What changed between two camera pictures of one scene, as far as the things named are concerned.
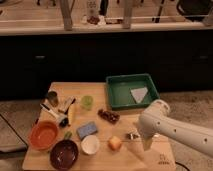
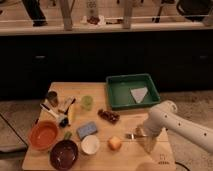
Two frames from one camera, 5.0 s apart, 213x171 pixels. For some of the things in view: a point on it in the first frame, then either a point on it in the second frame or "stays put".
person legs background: [103, 7] → [35, 12]
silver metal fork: [132, 136] stays put
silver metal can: [53, 99] stays put
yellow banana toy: [70, 113] stays put
